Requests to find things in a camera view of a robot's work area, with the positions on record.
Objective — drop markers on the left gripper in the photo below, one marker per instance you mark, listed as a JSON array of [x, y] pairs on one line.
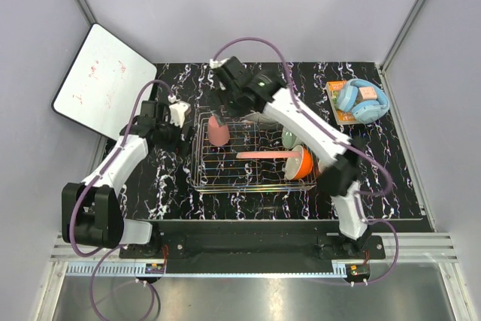
[[175, 144]]

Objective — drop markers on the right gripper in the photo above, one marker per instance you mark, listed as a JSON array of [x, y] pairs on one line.
[[222, 94]]

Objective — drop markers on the pink cup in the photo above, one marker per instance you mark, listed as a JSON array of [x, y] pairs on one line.
[[217, 135]]

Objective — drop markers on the pink floral plate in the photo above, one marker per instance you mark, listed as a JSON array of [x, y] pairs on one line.
[[285, 154]]

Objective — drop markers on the white plate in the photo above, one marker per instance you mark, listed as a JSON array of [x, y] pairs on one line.
[[260, 118]]

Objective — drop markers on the green celadon bowl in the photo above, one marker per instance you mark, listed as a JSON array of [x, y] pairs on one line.
[[289, 139]]

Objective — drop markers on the orange bowl white inside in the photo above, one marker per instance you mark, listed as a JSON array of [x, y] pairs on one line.
[[298, 167]]

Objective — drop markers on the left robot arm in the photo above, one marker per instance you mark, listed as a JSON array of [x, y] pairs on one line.
[[91, 214]]

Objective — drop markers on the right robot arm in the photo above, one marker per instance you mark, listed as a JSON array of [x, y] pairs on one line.
[[336, 152]]

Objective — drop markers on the white whiteboard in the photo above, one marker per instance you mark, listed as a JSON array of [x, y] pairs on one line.
[[103, 82]]

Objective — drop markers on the orange book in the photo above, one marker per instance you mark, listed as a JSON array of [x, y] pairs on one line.
[[333, 89]]

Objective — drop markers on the blue headphones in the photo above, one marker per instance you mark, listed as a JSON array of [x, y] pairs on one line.
[[363, 111]]

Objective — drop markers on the pink cube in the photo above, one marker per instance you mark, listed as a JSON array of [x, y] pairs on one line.
[[367, 93]]

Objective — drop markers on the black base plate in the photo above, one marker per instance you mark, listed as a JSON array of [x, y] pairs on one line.
[[253, 253]]

